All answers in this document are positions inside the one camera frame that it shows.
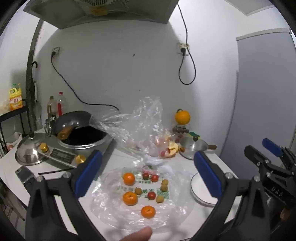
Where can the red cap bottle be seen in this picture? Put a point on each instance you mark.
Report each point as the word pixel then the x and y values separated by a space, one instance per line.
pixel 62 104

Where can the cherry tomato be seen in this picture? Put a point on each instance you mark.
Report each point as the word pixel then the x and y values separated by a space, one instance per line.
pixel 163 153
pixel 154 178
pixel 145 176
pixel 151 195

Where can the person's left hand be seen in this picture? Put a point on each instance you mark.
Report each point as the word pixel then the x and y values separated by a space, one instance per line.
pixel 136 235

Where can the dark oil bottle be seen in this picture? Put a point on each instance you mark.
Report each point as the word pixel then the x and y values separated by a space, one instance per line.
pixel 51 109

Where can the yellow detergent bottle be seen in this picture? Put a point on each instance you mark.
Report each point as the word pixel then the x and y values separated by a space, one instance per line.
pixel 16 100

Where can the black metal shelf rack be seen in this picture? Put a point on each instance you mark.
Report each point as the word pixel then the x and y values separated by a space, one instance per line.
pixel 11 114

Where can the range hood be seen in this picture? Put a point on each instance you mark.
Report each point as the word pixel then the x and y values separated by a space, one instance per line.
pixel 104 18

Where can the dark grapes on stand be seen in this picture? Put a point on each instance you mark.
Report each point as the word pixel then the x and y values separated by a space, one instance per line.
pixel 180 130

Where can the crumpled clear plastic bag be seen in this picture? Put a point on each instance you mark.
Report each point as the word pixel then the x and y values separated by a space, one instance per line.
pixel 138 125

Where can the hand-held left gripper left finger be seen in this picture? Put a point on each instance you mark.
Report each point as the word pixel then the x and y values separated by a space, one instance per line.
pixel 89 176

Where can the green sponge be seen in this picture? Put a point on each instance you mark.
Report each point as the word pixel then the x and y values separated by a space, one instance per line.
pixel 192 134

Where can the grey door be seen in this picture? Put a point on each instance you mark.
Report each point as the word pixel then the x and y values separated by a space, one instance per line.
pixel 266 92

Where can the flat printed plastic bag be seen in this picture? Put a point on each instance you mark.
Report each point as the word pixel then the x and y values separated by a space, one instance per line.
pixel 111 208

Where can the yellow fruit pieces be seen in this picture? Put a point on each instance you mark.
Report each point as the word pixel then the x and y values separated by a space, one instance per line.
pixel 173 147

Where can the black stick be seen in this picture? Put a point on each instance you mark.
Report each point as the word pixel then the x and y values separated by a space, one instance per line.
pixel 55 171

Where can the wall power outlet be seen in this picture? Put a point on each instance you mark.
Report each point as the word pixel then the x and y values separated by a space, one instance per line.
pixel 55 51
pixel 183 48

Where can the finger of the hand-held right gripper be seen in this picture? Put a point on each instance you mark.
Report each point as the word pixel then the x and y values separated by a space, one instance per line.
pixel 271 146
pixel 256 156

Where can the white plate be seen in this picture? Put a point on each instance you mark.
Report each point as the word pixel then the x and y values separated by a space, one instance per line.
pixel 201 192

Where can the tangerine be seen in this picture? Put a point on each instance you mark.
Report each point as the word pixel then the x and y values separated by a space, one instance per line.
pixel 148 211
pixel 130 198
pixel 128 179

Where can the steel pot lid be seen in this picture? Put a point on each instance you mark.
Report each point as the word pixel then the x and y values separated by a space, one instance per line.
pixel 27 150

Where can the steel cup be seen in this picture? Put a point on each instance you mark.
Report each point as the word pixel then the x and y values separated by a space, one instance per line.
pixel 49 126

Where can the steel induction cooker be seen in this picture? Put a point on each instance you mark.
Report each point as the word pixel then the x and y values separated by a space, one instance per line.
pixel 85 136

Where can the dark vertical pipe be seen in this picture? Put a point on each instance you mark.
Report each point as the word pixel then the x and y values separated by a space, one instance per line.
pixel 30 81

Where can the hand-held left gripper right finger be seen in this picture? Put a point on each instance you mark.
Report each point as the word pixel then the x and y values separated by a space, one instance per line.
pixel 207 176

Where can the small steel pot with lid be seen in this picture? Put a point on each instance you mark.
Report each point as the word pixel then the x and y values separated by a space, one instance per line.
pixel 194 147

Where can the large orange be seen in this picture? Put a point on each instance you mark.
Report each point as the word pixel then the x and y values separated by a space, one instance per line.
pixel 182 117

